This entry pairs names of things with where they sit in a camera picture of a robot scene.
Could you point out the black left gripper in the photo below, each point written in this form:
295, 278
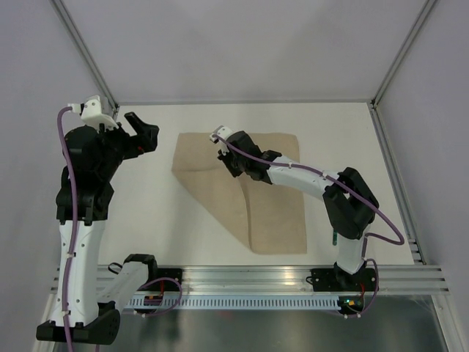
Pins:
144, 141

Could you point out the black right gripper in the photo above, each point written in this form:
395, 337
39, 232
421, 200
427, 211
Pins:
226, 158

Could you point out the beige cloth napkin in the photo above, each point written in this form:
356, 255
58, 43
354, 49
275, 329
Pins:
266, 219

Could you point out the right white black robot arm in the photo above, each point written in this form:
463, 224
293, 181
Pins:
348, 201

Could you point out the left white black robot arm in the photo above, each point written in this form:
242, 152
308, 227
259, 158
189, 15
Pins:
93, 154

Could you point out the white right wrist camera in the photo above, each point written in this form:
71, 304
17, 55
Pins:
221, 132

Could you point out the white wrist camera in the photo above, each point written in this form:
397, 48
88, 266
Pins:
96, 112
221, 132

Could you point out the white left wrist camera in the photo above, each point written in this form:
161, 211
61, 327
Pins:
96, 112

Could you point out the left aluminium frame post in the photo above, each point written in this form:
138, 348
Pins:
85, 54

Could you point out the aluminium frame post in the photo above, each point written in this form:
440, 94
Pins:
418, 24
85, 54

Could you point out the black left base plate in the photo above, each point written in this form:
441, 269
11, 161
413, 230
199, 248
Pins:
168, 278

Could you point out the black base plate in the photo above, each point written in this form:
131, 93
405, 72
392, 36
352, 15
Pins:
168, 278
322, 280

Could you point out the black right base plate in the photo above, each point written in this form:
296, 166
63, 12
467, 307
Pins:
322, 280

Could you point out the right aluminium side rail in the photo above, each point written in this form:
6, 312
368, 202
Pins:
397, 186

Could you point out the white slotted cable duct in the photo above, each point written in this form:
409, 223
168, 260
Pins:
258, 302

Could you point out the aluminium front mounting rail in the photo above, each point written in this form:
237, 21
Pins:
394, 280

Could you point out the right aluminium frame post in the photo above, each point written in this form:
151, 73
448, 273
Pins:
418, 24

